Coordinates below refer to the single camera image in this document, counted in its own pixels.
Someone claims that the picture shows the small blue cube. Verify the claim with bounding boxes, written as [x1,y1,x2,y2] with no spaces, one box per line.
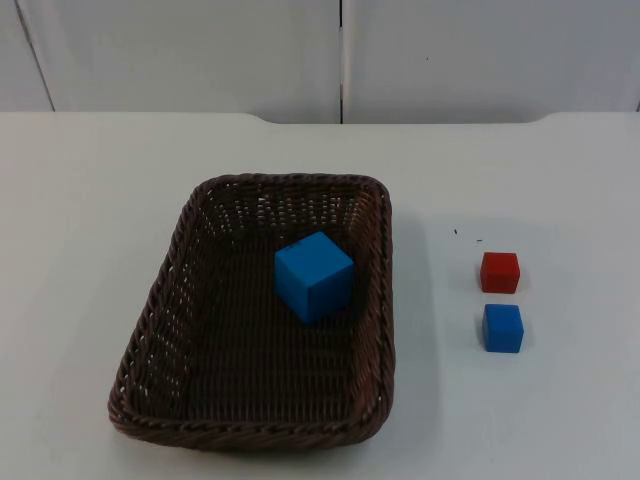
[481,302,526,354]

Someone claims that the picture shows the small red cube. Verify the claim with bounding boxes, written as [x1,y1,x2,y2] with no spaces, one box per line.
[479,251,521,294]

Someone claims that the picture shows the large blue cube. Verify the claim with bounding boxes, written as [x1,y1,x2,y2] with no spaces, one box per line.
[273,230,356,328]

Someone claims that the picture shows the dark brown wicker basket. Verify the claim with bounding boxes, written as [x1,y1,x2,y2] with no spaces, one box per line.
[107,172,398,454]

